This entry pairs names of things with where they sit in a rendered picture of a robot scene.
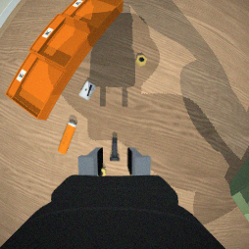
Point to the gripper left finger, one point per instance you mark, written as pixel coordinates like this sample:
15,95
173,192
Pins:
92,163

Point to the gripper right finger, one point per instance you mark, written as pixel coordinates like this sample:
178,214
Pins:
142,164

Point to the dark grey bolt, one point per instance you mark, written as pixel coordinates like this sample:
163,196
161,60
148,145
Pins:
114,150

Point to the orange bins with labels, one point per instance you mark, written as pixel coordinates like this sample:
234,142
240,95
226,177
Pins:
36,79

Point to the orange battery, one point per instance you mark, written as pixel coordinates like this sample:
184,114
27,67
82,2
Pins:
67,137

